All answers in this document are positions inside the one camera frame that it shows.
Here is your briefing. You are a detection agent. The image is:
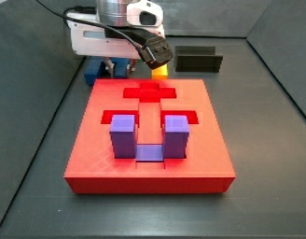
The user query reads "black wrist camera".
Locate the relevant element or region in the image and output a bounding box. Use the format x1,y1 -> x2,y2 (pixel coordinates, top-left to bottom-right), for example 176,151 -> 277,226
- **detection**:
140,36 -> 173,70

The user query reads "purple U-shaped block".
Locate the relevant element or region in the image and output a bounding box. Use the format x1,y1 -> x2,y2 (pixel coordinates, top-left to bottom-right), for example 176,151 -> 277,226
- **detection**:
109,115 -> 189,162

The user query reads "blue U-shaped block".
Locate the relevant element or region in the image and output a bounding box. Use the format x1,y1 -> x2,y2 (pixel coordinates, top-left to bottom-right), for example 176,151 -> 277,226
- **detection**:
85,57 -> 129,86

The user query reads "yellow long bar block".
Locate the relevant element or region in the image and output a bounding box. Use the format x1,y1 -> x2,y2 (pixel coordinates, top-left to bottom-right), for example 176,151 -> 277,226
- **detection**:
152,65 -> 168,80

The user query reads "red slotted base block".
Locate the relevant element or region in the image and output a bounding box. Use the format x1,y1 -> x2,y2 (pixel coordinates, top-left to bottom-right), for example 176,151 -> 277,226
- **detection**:
65,79 -> 236,194

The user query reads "black camera cable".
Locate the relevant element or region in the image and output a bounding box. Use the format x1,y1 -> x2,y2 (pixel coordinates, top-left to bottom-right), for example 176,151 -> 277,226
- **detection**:
35,0 -> 145,52

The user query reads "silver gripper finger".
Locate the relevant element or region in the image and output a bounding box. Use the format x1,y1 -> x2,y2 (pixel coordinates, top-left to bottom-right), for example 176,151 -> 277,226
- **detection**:
128,59 -> 137,74
104,57 -> 115,78

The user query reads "black angled fixture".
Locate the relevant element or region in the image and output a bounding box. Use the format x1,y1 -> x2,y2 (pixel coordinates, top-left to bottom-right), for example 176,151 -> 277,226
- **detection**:
174,46 -> 222,73

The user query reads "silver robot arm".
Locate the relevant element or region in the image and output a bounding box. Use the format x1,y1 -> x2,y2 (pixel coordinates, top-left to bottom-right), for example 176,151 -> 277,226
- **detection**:
68,0 -> 164,75

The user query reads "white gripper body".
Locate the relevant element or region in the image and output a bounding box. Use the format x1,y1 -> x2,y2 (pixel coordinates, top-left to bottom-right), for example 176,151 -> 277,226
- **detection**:
67,0 -> 164,59

